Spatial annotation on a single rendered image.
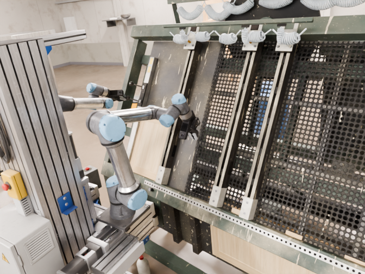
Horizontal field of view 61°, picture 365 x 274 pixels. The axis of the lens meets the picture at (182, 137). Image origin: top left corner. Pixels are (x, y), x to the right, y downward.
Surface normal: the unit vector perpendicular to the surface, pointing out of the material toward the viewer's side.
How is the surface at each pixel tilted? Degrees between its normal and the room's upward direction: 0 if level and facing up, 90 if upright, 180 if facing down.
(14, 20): 90
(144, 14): 90
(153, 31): 59
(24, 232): 0
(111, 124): 83
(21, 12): 90
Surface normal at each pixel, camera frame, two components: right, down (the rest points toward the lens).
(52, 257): 0.84, 0.14
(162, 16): -0.53, 0.39
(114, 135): 0.67, 0.11
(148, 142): -0.62, -0.15
